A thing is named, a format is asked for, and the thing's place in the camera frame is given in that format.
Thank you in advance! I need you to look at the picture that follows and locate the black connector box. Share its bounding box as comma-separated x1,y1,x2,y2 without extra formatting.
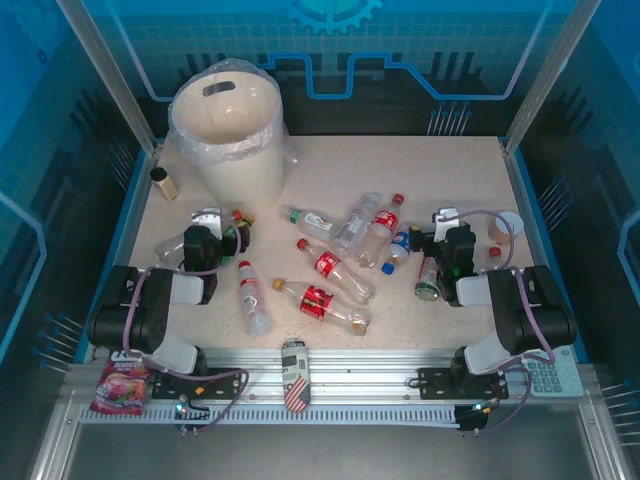
455,402,490,437
172,398,212,436

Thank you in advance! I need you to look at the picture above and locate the white bottle red cap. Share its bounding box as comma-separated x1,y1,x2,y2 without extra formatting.
236,259,275,337

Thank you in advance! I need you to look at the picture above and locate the cola bottle yellow cap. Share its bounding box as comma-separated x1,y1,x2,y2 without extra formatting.
271,277,374,335

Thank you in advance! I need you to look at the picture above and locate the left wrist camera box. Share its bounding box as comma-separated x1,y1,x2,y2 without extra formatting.
192,208,225,237

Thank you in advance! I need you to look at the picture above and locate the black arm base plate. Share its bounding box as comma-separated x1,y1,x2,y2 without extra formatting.
417,366,511,401
149,367,241,401

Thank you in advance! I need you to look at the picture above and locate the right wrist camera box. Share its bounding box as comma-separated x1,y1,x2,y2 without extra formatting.
432,207,460,242

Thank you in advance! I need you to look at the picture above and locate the newsprint can with flag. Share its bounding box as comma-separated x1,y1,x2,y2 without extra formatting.
279,338,312,414

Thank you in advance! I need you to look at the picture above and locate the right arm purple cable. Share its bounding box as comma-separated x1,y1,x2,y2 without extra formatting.
452,208,559,435

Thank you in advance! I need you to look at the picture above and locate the clear bottle green label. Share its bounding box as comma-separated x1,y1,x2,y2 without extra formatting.
413,255,442,301

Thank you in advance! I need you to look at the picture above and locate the aluminium mounting rail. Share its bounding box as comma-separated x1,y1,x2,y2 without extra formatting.
64,347,599,407

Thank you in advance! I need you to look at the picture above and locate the clear cola bottle red cap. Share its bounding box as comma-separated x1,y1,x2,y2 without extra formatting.
357,193,406,270
295,238,377,305

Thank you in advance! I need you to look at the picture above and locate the green soda bottle yellow cap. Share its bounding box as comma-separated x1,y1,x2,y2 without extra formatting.
219,213,256,266

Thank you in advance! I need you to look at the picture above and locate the white slotted cable duct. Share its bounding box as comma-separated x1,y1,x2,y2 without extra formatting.
78,402,464,427

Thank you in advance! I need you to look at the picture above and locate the clear bottle bird label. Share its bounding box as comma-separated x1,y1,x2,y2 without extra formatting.
288,207,335,237

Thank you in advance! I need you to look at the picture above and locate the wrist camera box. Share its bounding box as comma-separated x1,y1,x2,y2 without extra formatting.
192,208,225,237
432,207,460,242

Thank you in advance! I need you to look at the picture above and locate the large clear bottle white cap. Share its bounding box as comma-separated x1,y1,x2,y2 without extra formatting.
333,192,382,257

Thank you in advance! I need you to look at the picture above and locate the clear plastic bin liner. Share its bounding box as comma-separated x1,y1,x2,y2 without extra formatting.
167,57,301,169

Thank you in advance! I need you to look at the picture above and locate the small cola bottle red cap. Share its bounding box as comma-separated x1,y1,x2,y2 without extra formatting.
153,209,244,262

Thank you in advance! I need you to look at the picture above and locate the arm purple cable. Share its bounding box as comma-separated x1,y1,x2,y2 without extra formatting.
121,209,251,434
452,208,559,435

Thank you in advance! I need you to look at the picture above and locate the aluminium frame post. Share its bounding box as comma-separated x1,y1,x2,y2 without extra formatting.
55,0,164,154
501,0,604,156

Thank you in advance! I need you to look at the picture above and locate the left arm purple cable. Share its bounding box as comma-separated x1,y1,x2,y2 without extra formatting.
121,209,251,434

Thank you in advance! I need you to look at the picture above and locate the blue label bottle blue cap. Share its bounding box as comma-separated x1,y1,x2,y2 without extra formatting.
380,230,412,277

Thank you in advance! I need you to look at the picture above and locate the pale green calculator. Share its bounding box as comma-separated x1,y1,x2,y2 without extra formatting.
522,347,586,399

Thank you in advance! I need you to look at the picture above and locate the red candy bag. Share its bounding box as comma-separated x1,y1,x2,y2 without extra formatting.
88,349,154,415

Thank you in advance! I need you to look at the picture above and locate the cream plastic waste bin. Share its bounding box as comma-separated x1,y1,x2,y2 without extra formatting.
168,67,286,211

